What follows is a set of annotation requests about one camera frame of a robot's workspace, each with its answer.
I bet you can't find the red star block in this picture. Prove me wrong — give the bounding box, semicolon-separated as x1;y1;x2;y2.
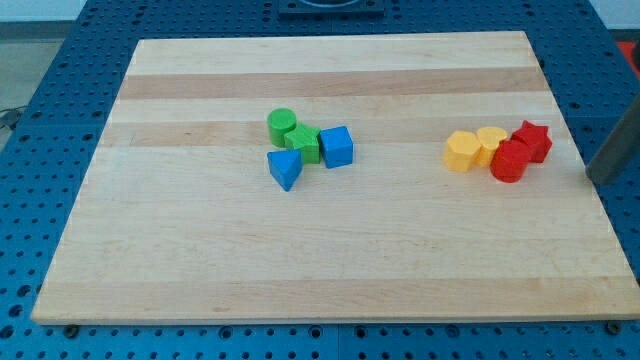
511;120;553;163

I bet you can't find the green star block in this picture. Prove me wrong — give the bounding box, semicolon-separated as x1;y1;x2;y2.
284;123;320;164

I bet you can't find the yellow hexagon block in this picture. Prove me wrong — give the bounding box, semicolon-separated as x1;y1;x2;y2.
442;130;481;172

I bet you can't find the blue triangle block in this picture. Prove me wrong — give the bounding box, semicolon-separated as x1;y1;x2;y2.
267;150;303;192

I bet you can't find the blue cube block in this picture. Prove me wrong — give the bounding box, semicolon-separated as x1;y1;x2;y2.
319;126;354;168

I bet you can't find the green cylinder block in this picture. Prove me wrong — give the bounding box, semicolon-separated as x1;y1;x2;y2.
267;108;297;148

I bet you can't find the wooden board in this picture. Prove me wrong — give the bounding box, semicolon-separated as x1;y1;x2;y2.
32;31;639;325

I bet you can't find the yellow heart block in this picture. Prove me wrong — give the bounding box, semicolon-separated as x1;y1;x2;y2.
476;126;508;167

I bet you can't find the red cylinder block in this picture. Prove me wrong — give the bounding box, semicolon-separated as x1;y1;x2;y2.
490;140;531;183

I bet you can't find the grey pusher rod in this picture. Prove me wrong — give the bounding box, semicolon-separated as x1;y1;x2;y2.
586;95;639;185

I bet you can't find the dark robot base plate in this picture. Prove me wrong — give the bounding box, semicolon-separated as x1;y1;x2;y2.
275;0;385;18

